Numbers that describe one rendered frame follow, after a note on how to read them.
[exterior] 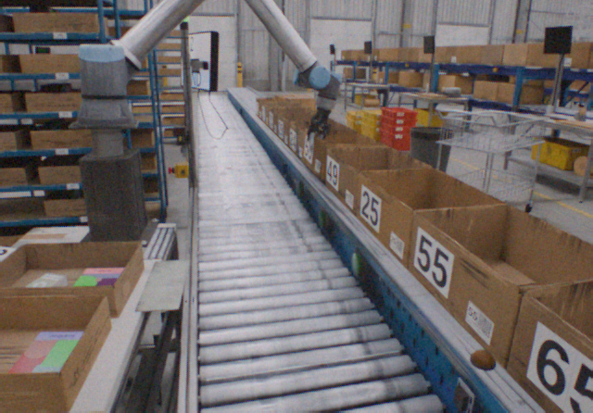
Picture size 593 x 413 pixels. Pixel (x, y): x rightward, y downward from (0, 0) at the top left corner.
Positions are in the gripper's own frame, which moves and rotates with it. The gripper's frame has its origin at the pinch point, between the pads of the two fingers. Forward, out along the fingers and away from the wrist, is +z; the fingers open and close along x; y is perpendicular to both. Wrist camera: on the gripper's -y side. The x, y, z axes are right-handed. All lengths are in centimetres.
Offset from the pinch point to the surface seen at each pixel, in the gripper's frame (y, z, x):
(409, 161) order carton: 40, -9, 28
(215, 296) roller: 79, 37, -42
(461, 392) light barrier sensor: 136, 18, -2
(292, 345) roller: 105, 33, -25
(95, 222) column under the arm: 36, 38, -85
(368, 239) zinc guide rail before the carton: 80, 12, 0
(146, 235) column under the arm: 33, 41, -66
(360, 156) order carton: 20.1, -4.4, 16.2
